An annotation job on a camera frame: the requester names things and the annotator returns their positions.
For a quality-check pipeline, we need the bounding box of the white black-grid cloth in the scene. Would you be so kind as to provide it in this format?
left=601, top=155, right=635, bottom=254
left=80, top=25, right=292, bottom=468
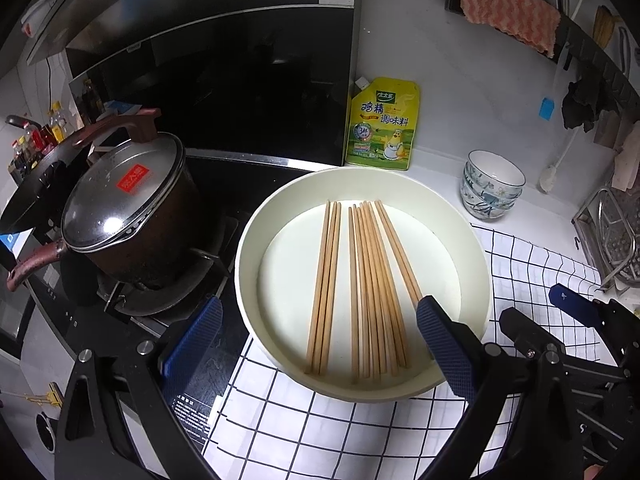
left=202, top=222, right=618, bottom=480

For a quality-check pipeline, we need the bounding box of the yellow seasoning pouch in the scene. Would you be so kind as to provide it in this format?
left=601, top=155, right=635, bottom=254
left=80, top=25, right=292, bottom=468
left=344, top=76, right=421, bottom=172

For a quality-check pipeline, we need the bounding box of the round white tray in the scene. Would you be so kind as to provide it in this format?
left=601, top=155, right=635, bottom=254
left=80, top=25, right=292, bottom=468
left=235, top=167, right=493, bottom=402

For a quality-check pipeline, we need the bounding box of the brown cooking pot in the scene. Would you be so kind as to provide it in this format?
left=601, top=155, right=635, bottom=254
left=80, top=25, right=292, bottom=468
left=7, top=132, right=211, bottom=293

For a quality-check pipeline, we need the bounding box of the pale pink cloth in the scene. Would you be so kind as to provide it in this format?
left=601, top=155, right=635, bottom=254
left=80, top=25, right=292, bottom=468
left=612, top=120, right=640, bottom=191

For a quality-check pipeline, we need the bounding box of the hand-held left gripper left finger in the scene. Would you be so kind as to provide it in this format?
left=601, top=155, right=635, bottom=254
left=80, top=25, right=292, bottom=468
left=54, top=296, right=223, bottom=480

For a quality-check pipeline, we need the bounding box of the steel cleaver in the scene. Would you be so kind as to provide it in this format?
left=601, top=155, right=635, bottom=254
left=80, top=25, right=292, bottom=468
left=595, top=110, right=621, bottom=148

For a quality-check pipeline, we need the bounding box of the white bottle brush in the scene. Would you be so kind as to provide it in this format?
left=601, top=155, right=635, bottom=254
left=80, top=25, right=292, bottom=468
left=537, top=125, right=578, bottom=193

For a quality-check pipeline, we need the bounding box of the blue white carton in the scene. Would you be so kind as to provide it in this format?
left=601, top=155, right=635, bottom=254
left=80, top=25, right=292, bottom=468
left=97, top=100, right=146, bottom=117

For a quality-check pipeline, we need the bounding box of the pink striped dishcloth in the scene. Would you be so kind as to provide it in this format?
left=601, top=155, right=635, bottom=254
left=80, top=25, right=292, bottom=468
left=455, top=0, right=562, bottom=58

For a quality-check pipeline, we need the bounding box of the floral white ceramic bowl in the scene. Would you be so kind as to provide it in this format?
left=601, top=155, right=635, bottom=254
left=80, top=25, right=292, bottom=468
left=461, top=180, right=523, bottom=208
left=461, top=192, right=521, bottom=221
left=462, top=150, right=527, bottom=196

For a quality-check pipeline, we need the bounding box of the yellow hanging utensil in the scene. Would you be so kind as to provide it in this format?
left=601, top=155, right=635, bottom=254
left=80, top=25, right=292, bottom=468
left=594, top=6, right=617, bottom=47

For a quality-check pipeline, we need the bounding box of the row of condiment bottles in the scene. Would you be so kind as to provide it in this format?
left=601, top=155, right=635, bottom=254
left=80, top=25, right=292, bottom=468
left=7, top=102, right=68, bottom=183

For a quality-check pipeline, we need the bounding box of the small yellow tool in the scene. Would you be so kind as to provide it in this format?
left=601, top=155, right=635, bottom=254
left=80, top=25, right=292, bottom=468
left=22, top=382, right=65, bottom=406

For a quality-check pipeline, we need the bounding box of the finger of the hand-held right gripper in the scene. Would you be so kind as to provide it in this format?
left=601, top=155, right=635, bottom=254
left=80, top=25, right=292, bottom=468
left=500, top=307, right=566, bottom=361
left=548, top=284, right=626, bottom=356

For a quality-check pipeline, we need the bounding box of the black rag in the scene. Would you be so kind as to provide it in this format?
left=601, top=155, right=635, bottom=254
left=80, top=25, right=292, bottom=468
left=561, top=72, right=608, bottom=133

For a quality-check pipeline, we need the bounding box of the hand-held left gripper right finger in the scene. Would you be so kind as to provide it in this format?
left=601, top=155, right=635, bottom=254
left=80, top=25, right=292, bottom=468
left=416, top=296, right=583, bottom=480

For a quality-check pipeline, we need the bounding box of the black gas stove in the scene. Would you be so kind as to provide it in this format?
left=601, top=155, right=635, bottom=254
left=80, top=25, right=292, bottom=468
left=0, top=152, right=291, bottom=480

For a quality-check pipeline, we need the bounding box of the black range hood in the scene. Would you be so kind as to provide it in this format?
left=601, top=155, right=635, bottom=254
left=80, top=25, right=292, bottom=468
left=20, top=0, right=363, bottom=168

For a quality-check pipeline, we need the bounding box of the group of wooden chopsticks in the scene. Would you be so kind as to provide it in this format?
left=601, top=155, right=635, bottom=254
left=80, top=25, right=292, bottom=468
left=305, top=200, right=436, bottom=386

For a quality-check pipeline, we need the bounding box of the glass pot lid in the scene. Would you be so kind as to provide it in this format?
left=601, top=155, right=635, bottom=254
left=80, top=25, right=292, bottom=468
left=61, top=132, right=187, bottom=252

